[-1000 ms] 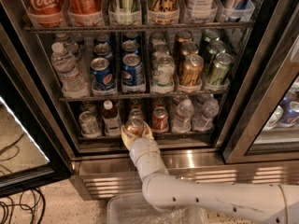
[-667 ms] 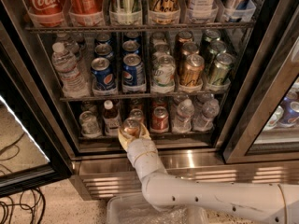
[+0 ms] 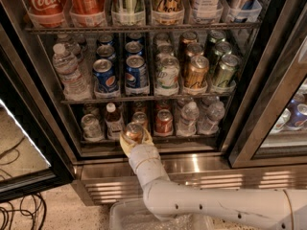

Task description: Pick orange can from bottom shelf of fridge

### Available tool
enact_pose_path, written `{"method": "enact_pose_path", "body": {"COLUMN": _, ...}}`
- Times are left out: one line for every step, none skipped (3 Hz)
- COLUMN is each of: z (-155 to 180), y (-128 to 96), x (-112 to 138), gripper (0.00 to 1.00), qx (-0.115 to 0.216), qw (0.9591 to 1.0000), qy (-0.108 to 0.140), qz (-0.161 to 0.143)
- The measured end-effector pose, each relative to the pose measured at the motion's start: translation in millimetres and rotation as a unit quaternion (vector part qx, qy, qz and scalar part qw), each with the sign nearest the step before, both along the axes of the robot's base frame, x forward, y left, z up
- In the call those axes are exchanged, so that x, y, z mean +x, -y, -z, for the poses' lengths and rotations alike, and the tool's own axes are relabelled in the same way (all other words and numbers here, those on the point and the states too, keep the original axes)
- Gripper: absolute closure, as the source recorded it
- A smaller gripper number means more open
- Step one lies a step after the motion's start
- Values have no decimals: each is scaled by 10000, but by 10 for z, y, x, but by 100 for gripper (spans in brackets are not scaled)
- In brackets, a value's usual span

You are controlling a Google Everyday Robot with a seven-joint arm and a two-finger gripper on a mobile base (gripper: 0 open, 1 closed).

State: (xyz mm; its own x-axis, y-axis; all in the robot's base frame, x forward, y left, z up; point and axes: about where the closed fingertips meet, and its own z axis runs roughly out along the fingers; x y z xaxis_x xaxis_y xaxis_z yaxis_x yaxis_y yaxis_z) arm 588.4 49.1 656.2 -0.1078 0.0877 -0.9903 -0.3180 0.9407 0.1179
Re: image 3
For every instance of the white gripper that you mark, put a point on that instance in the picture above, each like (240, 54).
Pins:
(140, 153)

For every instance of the orange soda can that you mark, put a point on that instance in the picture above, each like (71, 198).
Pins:
(134, 132)

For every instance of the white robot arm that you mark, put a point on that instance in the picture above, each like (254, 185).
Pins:
(264, 209)

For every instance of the red soda can bottom shelf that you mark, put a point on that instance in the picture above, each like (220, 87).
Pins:
(163, 123)

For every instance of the silver can bottom shelf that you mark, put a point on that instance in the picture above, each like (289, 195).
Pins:
(92, 130)

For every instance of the water bottle bottom shelf left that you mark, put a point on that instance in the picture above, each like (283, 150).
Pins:
(186, 125)

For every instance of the water bottle shelf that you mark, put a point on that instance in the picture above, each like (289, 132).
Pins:
(75, 84)
(209, 124)
(186, 125)

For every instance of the front right Pepsi can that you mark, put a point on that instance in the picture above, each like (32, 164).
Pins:
(136, 76)

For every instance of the white green 7up can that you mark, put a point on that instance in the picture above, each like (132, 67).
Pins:
(166, 76)

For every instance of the front left Pepsi can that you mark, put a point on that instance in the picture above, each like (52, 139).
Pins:
(105, 82)

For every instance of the water bottle middle shelf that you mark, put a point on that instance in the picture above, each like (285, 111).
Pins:
(75, 84)

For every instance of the gold can middle shelf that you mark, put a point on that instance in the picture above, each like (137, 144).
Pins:
(195, 74)

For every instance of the water bottle bottom shelf right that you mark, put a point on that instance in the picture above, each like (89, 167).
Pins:
(209, 124)

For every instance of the open fridge glass door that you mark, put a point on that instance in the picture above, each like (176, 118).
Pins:
(32, 156)

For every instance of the green can middle shelf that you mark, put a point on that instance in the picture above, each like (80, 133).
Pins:
(221, 80)

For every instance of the green striped can top shelf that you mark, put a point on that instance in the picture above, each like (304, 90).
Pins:
(128, 12)

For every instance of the gold LaCroix can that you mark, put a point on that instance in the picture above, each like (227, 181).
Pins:
(166, 12)

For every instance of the red orange can top shelf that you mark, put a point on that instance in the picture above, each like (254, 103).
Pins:
(87, 13)

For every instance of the white bottle top shelf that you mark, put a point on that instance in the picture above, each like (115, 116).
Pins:
(205, 11)

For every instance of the Pepsi can behind right door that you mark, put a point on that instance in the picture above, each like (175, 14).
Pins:
(298, 117)

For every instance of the red Coca-Cola can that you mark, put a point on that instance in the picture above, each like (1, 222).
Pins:
(47, 13)

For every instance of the brown juice bottle white cap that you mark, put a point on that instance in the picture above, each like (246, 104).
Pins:
(114, 121)

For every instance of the clear plastic bin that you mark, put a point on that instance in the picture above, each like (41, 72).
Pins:
(133, 215)

